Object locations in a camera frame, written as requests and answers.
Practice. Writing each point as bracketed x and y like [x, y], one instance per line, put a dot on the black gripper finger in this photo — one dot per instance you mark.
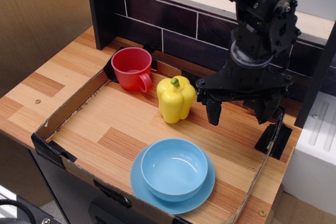
[213, 109]
[264, 104]

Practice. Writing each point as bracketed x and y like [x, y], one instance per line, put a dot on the black side post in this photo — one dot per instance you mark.
[317, 80]

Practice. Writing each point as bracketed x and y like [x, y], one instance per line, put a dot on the white appliance top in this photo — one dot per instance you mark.
[310, 176]

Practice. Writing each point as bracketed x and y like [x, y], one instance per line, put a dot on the red plastic cup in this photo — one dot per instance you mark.
[132, 67]

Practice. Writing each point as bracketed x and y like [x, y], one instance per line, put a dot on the yellow toy bell pepper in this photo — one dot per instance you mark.
[175, 96]

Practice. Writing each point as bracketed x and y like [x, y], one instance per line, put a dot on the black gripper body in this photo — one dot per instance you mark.
[264, 86]

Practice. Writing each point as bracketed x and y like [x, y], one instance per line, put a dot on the light blue bowl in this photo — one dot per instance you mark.
[174, 169]

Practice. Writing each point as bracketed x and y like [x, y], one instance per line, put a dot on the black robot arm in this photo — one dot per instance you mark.
[266, 29]

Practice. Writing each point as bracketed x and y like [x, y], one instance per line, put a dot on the light blue plate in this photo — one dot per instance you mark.
[141, 191]

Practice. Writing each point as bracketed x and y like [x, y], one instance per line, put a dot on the cardboard fence with black tape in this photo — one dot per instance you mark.
[86, 148]

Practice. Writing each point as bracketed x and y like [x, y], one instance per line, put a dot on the dark brick backsplash panel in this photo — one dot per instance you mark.
[197, 37]

